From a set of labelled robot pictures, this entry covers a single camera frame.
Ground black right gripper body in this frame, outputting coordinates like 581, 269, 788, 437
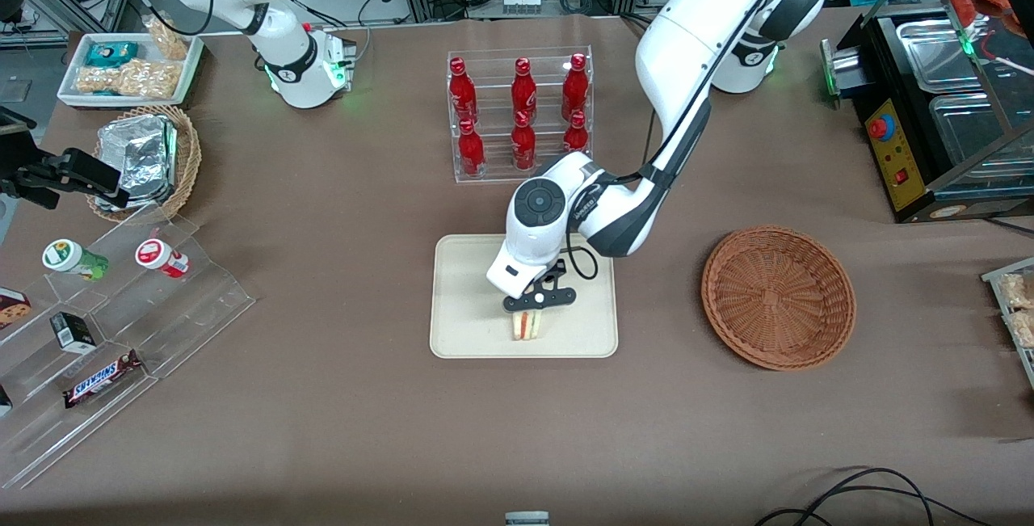
0, 106, 62, 183

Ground triangle sandwich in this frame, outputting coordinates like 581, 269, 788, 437
507, 309, 544, 343

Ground cream plastic tray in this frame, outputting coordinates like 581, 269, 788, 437
429, 234, 620, 360

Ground white rectangular snack tray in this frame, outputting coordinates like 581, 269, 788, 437
57, 32, 203, 109

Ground light wicker basket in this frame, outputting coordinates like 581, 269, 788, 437
85, 104, 203, 224

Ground brown wicker basket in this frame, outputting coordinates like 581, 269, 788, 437
701, 225, 857, 372

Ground clear tray with crackers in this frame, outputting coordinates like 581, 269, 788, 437
981, 258, 1034, 389

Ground aluminium foil container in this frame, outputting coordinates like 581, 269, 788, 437
95, 114, 179, 208

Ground green-lidded yogurt cup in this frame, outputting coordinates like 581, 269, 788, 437
42, 239, 110, 282

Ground large peanut snack bag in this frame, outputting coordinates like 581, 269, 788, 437
75, 60, 180, 99

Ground red-lidded yogurt cup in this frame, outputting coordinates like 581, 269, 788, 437
135, 238, 191, 280

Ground red cola bottle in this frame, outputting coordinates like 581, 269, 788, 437
511, 57, 537, 119
564, 110, 589, 154
562, 53, 589, 119
457, 118, 485, 178
449, 57, 477, 124
512, 110, 536, 171

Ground teal snack packet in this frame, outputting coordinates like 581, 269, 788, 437
85, 41, 140, 68

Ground brown cookie box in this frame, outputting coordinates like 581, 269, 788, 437
0, 288, 33, 331

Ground small black carton box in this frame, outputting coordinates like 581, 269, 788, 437
50, 312, 98, 355

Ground small peanut snack bag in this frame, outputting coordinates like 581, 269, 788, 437
144, 15, 191, 61

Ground clear acrylic bottle rack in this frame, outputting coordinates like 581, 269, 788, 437
447, 45, 595, 184

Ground clear acrylic stepped display stand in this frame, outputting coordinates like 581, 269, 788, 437
0, 204, 258, 490

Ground Snickers chocolate bar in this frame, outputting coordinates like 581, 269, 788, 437
63, 350, 144, 410

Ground silver metal cylinder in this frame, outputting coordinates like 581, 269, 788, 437
820, 38, 867, 99

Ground black food warmer cabinet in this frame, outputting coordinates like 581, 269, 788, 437
836, 0, 1034, 224

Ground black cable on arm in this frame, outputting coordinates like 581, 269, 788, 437
561, 0, 817, 280

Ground black floor cables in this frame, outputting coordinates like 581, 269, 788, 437
755, 467, 998, 526

